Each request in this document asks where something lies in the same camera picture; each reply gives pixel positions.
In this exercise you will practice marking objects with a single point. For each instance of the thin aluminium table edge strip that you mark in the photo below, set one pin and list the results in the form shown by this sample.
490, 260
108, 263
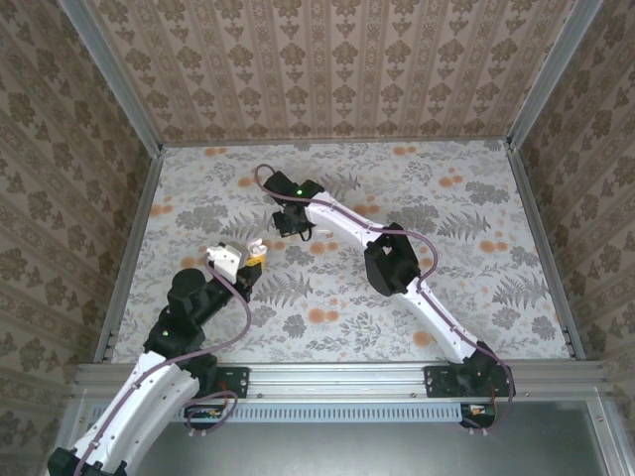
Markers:
397, 142

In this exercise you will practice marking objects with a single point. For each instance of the metal lower panel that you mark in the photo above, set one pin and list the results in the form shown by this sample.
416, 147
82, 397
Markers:
322, 451

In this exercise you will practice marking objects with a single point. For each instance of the aluminium frame post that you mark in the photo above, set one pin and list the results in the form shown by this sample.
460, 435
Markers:
115, 74
549, 74

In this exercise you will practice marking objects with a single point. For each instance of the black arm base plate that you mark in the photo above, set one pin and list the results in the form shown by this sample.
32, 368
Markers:
436, 384
237, 384

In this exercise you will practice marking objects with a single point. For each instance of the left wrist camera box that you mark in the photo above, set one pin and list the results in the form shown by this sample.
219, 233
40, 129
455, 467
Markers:
225, 260

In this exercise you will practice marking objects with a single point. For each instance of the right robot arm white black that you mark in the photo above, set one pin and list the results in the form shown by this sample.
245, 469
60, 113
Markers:
436, 322

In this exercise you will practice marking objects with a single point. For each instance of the aluminium table side rail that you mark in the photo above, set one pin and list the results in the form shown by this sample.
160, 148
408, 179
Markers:
537, 223
130, 248

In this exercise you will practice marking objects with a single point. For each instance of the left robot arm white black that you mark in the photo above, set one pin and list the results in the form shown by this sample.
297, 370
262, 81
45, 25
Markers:
144, 396

